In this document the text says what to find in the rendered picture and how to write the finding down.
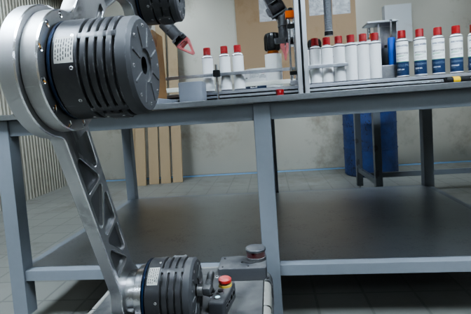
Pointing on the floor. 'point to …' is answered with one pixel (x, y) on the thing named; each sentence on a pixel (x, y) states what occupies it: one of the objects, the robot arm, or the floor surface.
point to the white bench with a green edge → (381, 156)
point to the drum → (391, 154)
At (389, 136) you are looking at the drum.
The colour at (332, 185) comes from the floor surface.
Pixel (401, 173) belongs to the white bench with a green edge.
